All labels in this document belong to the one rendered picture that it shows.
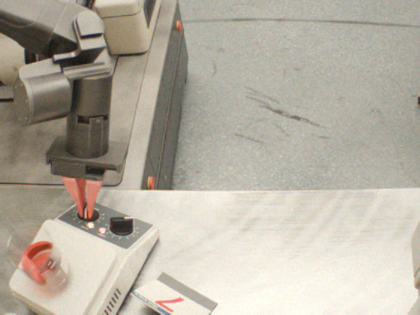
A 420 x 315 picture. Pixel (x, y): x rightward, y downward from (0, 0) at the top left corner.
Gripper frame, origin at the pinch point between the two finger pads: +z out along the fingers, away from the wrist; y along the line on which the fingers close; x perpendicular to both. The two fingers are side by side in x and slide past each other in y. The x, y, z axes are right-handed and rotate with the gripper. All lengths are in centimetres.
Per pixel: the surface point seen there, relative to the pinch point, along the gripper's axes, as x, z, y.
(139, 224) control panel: 0.4, 1.4, 7.4
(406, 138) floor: 99, 21, 85
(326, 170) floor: 91, 33, 55
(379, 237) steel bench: -1.3, -1.1, 40.6
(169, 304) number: -9.6, 6.7, 12.5
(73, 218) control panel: -0.5, 1.4, -1.8
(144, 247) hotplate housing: -2.9, 2.7, 8.5
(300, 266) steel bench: -3.8, 2.8, 29.3
